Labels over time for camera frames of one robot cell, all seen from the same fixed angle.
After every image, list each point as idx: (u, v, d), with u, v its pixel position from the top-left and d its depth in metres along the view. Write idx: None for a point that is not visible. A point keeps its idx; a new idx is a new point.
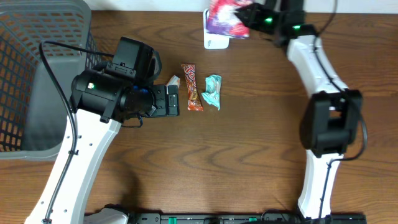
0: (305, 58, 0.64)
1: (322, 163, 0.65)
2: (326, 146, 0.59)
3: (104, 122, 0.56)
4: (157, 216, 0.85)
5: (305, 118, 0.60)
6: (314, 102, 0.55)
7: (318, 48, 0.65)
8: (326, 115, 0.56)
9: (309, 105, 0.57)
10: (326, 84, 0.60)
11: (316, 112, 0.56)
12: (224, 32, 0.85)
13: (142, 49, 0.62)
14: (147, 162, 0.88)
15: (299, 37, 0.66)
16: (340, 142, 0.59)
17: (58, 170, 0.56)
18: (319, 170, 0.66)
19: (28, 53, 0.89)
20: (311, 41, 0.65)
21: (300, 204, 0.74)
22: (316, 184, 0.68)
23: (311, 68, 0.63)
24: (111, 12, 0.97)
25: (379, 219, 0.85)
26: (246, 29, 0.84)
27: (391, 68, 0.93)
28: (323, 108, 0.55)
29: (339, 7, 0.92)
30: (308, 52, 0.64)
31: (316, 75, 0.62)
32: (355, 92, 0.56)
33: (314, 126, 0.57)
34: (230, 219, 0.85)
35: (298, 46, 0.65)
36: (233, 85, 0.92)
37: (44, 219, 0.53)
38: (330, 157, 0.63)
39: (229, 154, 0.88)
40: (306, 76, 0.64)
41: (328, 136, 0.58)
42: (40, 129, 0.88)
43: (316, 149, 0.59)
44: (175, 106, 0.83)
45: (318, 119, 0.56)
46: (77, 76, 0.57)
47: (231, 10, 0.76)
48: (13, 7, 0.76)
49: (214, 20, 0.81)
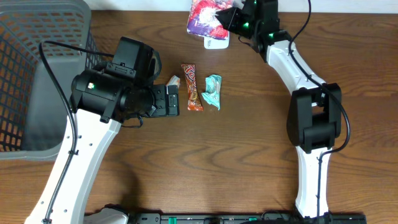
0: (283, 61, 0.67)
1: (313, 158, 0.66)
2: (313, 140, 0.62)
3: (104, 122, 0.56)
4: (157, 216, 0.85)
5: (291, 116, 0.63)
6: (295, 98, 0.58)
7: (293, 51, 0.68)
8: (308, 110, 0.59)
9: (292, 102, 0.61)
10: (304, 81, 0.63)
11: (298, 108, 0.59)
12: (206, 34, 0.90)
13: (142, 49, 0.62)
14: (147, 162, 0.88)
15: (274, 43, 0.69)
16: (326, 135, 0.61)
17: (58, 170, 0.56)
18: (311, 166, 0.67)
19: (28, 53, 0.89)
20: (286, 44, 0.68)
21: (296, 203, 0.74)
22: (310, 181, 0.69)
23: (289, 69, 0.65)
24: (111, 12, 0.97)
25: (379, 219, 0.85)
26: (226, 32, 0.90)
27: (391, 68, 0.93)
28: (305, 104, 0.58)
29: (339, 6, 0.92)
30: (285, 55, 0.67)
31: (294, 74, 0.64)
32: (333, 86, 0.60)
33: (299, 122, 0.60)
34: (230, 219, 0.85)
35: (274, 51, 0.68)
36: (233, 85, 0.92)
37: (44, 219, 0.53)
38: (319, 151, 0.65)
39: (229, 154, 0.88)
40: (286, 78, 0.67)
41: (315, 130, 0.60)
42: (41, 129, 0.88)
43: (305, 144, 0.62)
44: (175, 106, 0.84)
45: (302, 114, 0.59)
46: (77, 76, 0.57)
47: (213, 12, 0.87)
48: (13, 7, 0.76)
49: (196, 20, 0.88)
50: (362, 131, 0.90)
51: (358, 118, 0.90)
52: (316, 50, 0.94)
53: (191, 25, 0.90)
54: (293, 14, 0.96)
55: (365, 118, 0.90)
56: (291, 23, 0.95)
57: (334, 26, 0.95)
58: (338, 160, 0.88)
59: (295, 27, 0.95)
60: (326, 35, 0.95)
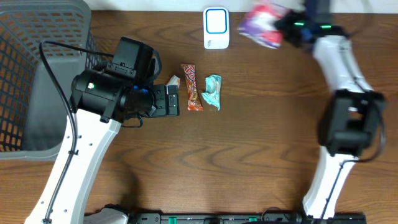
0: (334, 57, 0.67)
1: (335, 163, 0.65)
2: (342, 145, 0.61)
3: (104, 122, 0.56)
4: (157, 216, 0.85)
5: (326, 116, 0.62)
6: (336, 98, 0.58)
7: (344, 49, 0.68)
8: (345, 112, 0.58)
9: (331, 101, 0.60)
10: (349, 83, 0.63)
11: (336, 108, 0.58)
12: (257, 35, 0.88)
13: (142, 49, 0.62)
14: (147, 162, 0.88)
15: (328, 37, 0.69)
16: (356, 144, 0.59)
17: (58, 170, 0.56)
18: (331, 170, 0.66)
19: (28, 53, 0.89)
20: (339, 40, 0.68)
21: (303, 199, 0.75)
22: (325, 184, 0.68)
23: (337, 66, 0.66)
24: (111, 12, 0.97)
25: (379, 219, 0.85)
26: (278, 37, 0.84)
27: (391, 68, 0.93)
28: (342, 104, 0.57)
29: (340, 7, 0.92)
30: (334, 51, 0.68)
31: (341, 73, 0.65)
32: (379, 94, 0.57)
33: (332, 122, 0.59)
34: (230, 219, 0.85)
35: (326, 44, 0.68)
36: (233, 85, 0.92)
37: (44, 219, 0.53)
38: (343, 157, 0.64)
39: (229, 154, 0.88)
40: (331, 74, 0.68)
41: (346, 135, 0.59)
42: (40, 129, 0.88)
43: (331, 145, 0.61)
44: (175, 106, 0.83)
45: (337, 114, 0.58)
46: (77, 76, 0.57)
47: (268, 18, 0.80)
48: (12, 7, 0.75)
49: (252, 21, 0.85)
50: None
51: None
52: None
53: (244, 24, 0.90)
54: None
55: None
56: None
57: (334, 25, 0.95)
58: None
59: None
60: None
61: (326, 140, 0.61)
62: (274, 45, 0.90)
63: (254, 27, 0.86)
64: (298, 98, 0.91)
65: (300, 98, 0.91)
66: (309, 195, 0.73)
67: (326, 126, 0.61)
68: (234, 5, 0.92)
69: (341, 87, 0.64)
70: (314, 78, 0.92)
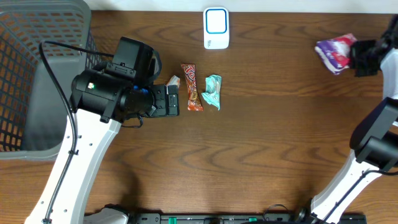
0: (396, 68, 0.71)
1: (358, 170, 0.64)
2: (372, 154, 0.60)
3: (104, 122, 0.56)
4: (157, 216, 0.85)
5: (365, 122, 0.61)
6: (384, 104, 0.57)
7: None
8: (387, 123, 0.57)
9: (377, 107, 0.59)
10: None
11: (380, 114, 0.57)
12: (328, 54, 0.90)
13: (142, 49, 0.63)
14: (147, 162, 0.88)
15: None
16: (387, 158, 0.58)
17: (58, 170, 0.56)
18: (352, 176, 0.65)
19: (28, 53, 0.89)
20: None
21: (314, 197, 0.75)
22: (340, 188, 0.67)
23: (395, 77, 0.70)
24: (111, 12, 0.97)
25: (379, 219, 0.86)
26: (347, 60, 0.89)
27: None
28: (387, 114, 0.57)
29: (341, 7, 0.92)
30: None
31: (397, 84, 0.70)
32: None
33: (371, 128, 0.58)
34: (230, 219, 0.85)
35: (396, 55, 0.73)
36: (233, 85, 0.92)
37: (44, 219, 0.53)
38: (368, 166, 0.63)
39: (229, 154, 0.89)
40: (389, 84, 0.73)
41: (380, 145, 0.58)
42: (40, 129, 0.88)
43: (361, 150, 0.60)
44: (175, 106, 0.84)
45: (378, 122, 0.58)
46: (77, 76, 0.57)
47: (344, 46, 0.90)
48: (12, 7, 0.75)
49: (333, 43, 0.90)
50: None
51: (357, 118, 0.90)
52: None
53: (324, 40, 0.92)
54: (293, 14, 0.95)
55: None
56: (291, 24, 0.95)
57: (334, 25, 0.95)
58: (338, 160, 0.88)
59: (295, 28, 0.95)
60: (328, 34, 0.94)
61: (359, 145, 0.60)
62: (336, 70, 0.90)
63: (333, 46, 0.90)
64: (298, 98, 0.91)
65: (300, 98, 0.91)
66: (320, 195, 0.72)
67: (363, 132, 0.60)
68: (234, 5, 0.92)
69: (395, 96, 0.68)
70: (314, 78, 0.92)
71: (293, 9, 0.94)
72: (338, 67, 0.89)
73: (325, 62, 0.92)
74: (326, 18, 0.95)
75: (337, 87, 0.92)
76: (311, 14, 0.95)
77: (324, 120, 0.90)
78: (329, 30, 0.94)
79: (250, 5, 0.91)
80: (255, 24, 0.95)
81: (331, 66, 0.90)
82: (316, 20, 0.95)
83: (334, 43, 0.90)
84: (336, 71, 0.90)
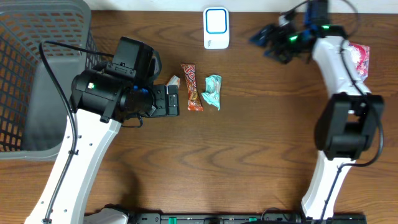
0: (331, 58, 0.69)
1: (333, 165, 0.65)
2: (339, 149, 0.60)
3: (104, 122, 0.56)
4: (157, 216, 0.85)
5: (323, 119, 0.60)
6: (334, 102, 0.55)
7: (344, 50, 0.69)
8: (343, 118, 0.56)
9: (328, 105, 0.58)
10: (348, 85, 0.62)
11: (333, 112, 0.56)
12: None
13: (142, 49, 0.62)
14: (147, 162, 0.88)
15: (328, 37, 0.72)
16: (354, 147, 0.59)
17: (58, 170, 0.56)
18: (329, 173, 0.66)
19: (28, 53, 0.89)
20: (338, 42, 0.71)
21: (303, 200, 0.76)
22: (323, 186, 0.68)
23: (335, 68, 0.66)
24: (111, 12, 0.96)
25: (379, 219, 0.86)
26: None
27: (391, 68, 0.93)
28: (341, 111, 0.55)
29: (341, 7, 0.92)
30: (334, 52, 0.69)
31: (339, 76, 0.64)
32: (379, 98, 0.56)
33: (330, 127, 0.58)
34: (230, 219, 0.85)
35: (324, 45, 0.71)
36: (232, 85, 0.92)
37: (44, 219, 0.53)
38: (341, 160, 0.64)
39: (230, 154, 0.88)
40: (330, 77, 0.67)
41: (343, 139, 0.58)
42: (41, 129, 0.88)
43: (329, 150, 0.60)
44: (175, 106, 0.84)
45: (334, 120, 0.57)
46: (76, 76, 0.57)
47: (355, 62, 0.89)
48: (12, 7, 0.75)
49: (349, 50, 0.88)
50: None
51: None
52: None
53: None
54: None
55: None
56: None
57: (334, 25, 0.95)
58: None
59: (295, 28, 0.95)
60: None
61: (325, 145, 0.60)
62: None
63: None
64: (298, 97, 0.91)
65: (300, 98, 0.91)
66: (308, 196, 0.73)
67: (324, 130, 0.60)
68: (234, 5, 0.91)
69: (339, 89, 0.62)
70: (314, 78, 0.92)
71: None
72: None
73: None
74: None
75: None
76: None
77: None
78: None
79: (250, 5, 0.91)
80: (255, 24, 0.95)
81: None
82: None
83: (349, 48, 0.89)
84: None
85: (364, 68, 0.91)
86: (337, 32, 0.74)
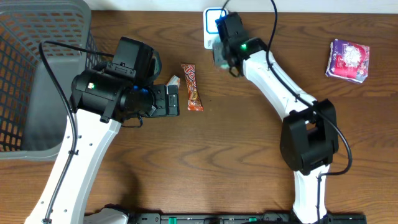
0: (265, 77, 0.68)
1: (312, 177, 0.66)
2: (313, 162, 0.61)
3: (104, 122, 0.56)
4: (157, 216, 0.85)
5: (286, 140, 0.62)
6: (288, 125, 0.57)
7: (272, 63, 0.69)
8: (303, 135, 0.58)
9: (285, 128, 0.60)
10: (293, 101, 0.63)
11: (292, 135, 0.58)
12: (336, 54, 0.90)
13: (142, 49, 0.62)
14: (147, 162, 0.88)
15: (251, 56, 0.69)
16: (326, 155, 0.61)
17: (58, 170, 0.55)
18: (311, 185, 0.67)
19: (28, 53, 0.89)
20: (264, 56, 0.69)
21: (295, 210, 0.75)
22: (310, 195, 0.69)
23: (274, 89, 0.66)
24: (111, 12, 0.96)
25: (379, 220, 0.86)
26: (345, 74, 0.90)
27: (391, 68, 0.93)
28: (298, 131, 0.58)
29: (341, 7, 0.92)
30: (265, 71, 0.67)
31: (281, 96, 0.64)
32: (326, 103, 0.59)
33: (296, 147, 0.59)
34: (230, 219, 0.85)
35: (255, 67, 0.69)
36: (233, 85, 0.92)
37: (44, 219, 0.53)
38: (319, 170, 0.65)
39: (229, 154, 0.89)
40: (270, 93, 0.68)
41: (313, 152, 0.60)
42: (40, 129, 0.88)
43: (304, 167, 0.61)
44: (175, 106, 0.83)
45: (297, 140, 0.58)
46: (77, 76, 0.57)
47: (354, 62, 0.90)
48: (13, 8, 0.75)
49: (348, 50, 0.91)
50: (362, 131, 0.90)
51: (359, 118, 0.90)
52: (318, 49, 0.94)
53: (342, 40, 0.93)
54: (293, 14, 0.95)
55: (365, 118, 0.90)
56: (291, 24, 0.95)
57: (334, 25, 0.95)
58: (338, 160, 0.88)
59: (295, 28, 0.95)
60: (328, 34, 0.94)
61: (300, 165, 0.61)
62: (328, 70, 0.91)
63: (344, 51, 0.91)
64: None
65: None
66: (298, 205, 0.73)
67: (292, 151, 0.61)
68: (233, 5, 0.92)
69: (286, 107, 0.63)
70: (314, 78, 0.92)
71: (292, 9, 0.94)
72: (331, 70, 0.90)
73: (329, 58, 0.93)
74: (326, 17, 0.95)
75: (337, 87, 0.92)
76: (310, 14, 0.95)
77: None
78: (329, 30, 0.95)
79: (250, 5, 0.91)
80: (255, 24, 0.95)
81: (328, 66, 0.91)
82: (316, 20, 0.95)
83: (347, 48, 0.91)
84: (327, 71, 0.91)
85: (364, 68, 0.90)
86: (257, 47, 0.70)
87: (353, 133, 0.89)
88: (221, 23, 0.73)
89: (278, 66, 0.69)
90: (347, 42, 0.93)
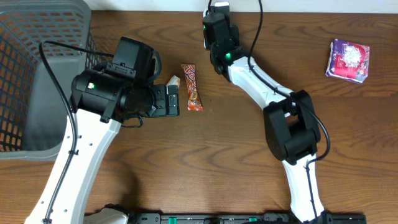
0: (246, 78, 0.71)
1: (300, 167, 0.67)
2: (296, 152, 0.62)
3: (104, 122, 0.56)
4: (157, 216, 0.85)
5: (269, 132, 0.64)
6: (267, 114, 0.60)
7: (254, 66, 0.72)
8: (283, 123, 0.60)
9: (265, 119, 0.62)
10: (272, 94, 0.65)
11: (272, 124, 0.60)
12: (335, 54, 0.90)
13: (141, 49, 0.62)
14: (147, 162, 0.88)
15: (234, 62, 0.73)
16: (309, 144, 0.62)
17: (58, 170, 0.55)
18: (300, 175, 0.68)
19: (28, 53, 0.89)
20: (245, 61, 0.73)
21: (292, 209, 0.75)
22: (301, 188, 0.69)
23: (255, 86, 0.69)
24: (111, 12, 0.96)
25: (379, 220, 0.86)
26: (345, 74, 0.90)
27: (390, 68, 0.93)
28: (277, 120, 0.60)
29: (341, 6, 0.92)
30: (246, 72, 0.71)
31: (260, 90, 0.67)
32: (303, 93, 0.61)
33: (277, 136, 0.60)
34: (230, 219, 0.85)
35: (236, 71, 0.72)
36: (233, 85, 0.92)
37: (44, 219, 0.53)
38: (306, 158, 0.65)
39: (230, 154, 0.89)
40: (251, 91, 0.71)
41: (295, 142, 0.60)
42: (40, 129, 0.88)
43: (288, 157, 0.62)
44: (175, 106, 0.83)
45: (277, 129, 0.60)
46: (77, 76, 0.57)
47: (355, 62, 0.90)
48: (13, 7, 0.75)
49: (348, 50, 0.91)
50: (362, 131, 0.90)
51: (359, 118, 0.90)
52: (318, 49, 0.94)
53: (342, 40, 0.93)
54: (293, 14, 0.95)
55: (365, 118, 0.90)
56: (291, 24, 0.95)
57: (334, 26, 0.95)
58: (337, 159, 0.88)
59: (295, 28, 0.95)
60: (328, 34, 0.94)
61: (284, 154, 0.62)
62: (328, 70, 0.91)
63: (344, 51, 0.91)
64: None
65: None
66: (294, 203, 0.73)
67: (275, 141, 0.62)
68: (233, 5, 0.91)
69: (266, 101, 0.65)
70: (314, 78, 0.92)
71: (292, 9, 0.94)
72: (331, 70, 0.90)
73: (328, 58, 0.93)
74: (326, 17, 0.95)
75: (337, 87, 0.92)
76: (310, 14, 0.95)
77: (325, 120, 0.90)
78: (329, 30, 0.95)
79: (250, 4, 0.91)
80: (255, 24, 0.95)
81: (328, 66, 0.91)
82: (316, 20, 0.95)
83: (347, 48, 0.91)
84: (327, 71, 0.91)
85: (364, 68, 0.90)
86: (240, 55, 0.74)
87: (352, 133, 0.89)
88: (210, 26, 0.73)
89: (260, 70, 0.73)
90: (347, 42, 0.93)
